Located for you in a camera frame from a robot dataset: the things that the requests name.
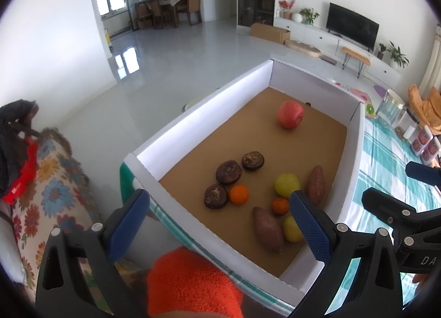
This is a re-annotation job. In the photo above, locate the dark cloth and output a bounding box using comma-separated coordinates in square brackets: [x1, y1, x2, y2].
[0, 99, 40, 198]

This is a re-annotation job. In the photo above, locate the cream curtain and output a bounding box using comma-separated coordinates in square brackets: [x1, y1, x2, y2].
[422, 22, 441, 93]

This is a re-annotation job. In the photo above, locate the beige oval floor pad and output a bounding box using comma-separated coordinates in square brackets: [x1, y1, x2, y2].
[285, 40, 322, 58]

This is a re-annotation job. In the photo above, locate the white television cabinet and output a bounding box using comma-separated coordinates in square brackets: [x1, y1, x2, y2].
[274, 16, 403, 87]

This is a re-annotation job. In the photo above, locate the dark mushroom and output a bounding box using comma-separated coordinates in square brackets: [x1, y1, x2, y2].
[242, 151, 265, 171]
[204, 183, 228, 209]

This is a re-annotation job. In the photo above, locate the red strap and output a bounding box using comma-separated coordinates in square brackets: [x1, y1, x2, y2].
[3, 140, 38, 203]

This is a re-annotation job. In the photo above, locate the white round stool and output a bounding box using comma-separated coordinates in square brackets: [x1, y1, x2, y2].
[182, 97, 205, 112]

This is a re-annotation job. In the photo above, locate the colourful floor mat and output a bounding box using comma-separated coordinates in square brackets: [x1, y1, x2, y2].
[327, 78, 388, 102]

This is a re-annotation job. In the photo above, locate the yellow round fruit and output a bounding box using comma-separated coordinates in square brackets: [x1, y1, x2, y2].
[283, 215, 305, 243]
[274, 173, 301, 199]

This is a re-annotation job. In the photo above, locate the black television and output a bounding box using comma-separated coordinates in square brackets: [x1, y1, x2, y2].
[326, 2, 380, 51]

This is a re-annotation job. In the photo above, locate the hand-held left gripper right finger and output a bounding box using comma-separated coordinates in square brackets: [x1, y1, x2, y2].
[286, 190, 404, 318]

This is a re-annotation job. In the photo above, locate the green potted plant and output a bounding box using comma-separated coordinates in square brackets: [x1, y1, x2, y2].
[386, 41, 410, 68]

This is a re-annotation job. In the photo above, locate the leafy green pot plant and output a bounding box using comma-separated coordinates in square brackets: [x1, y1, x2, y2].
[299, 7, 320, 25]

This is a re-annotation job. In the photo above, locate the red flower pot plant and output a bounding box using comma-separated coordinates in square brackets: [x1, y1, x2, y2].
[278, 0, 296, 20]

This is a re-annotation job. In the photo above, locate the small orange tangerine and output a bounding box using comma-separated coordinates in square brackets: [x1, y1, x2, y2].
[272, 197, 290, 216]

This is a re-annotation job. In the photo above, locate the orange fuzzy cloth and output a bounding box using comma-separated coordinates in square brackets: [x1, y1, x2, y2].
[146, 247, 245, 318]

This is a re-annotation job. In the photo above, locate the wooden dining table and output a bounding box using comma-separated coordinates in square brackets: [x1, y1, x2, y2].
[162, 0, 188, 27]

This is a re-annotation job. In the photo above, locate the brown cardboard carton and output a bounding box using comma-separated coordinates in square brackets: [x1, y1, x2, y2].
[250, 22, 291, 45]

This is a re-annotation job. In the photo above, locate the wooden bench with metal legs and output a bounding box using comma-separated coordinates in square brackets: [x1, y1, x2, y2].
[342, 47, 371, 79]

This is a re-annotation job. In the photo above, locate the purple skinned sweet potato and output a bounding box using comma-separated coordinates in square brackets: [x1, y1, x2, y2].
[252, 207, 285, 254]
[306, 165, 326, 206]

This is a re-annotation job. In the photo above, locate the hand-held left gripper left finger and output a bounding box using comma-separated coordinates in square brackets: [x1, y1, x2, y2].
[34, 188, 151, 318]

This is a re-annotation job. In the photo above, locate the dark mushroom bottom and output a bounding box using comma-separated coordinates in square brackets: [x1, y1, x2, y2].
[204, 183, 228, 209]

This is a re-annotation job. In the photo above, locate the wooden dining chair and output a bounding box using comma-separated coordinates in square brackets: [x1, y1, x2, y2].
[186, 0, 202, 25]
[135, 4, 152, 30]
[148, 0, 164, 29]

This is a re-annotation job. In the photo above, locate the clear jar with black lid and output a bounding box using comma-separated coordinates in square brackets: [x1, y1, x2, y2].
[396, 108, 419, 141]

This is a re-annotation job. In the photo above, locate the dark brown wrinkled fruit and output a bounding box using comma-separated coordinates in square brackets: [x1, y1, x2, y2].
[216, 160, 242, 186]

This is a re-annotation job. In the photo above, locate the red apple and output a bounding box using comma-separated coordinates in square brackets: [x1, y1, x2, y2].
[277, 100, 305, 130]

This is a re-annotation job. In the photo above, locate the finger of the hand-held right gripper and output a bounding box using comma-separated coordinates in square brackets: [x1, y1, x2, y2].
[362, 187, 441, 247]
[405, 161, 441, 188]

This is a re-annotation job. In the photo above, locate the white cardboard box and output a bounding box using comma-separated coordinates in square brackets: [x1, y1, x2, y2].
[124, 59, 366, 308]

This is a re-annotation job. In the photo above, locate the dark mushroom top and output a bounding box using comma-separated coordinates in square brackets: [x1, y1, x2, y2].
[242, 151, 265, 171]

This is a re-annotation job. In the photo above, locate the glass jar with gold lid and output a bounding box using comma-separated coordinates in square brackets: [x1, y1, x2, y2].
[376, 89, 404, 128]

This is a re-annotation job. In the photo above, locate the floral patterned cushion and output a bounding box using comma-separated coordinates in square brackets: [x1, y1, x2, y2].
[7, 127, 104, 305]

